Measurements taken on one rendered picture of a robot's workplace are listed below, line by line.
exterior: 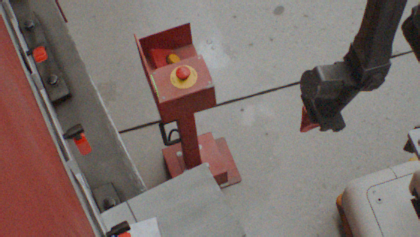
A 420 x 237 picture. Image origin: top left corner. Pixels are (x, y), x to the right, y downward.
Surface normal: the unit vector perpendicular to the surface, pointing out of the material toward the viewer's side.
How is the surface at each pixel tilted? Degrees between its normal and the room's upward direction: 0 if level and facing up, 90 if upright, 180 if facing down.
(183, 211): 0
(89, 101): 0
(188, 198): 0
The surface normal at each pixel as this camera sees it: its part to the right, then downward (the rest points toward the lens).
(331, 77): 0.31, -0.52
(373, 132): -0.06, -0.45
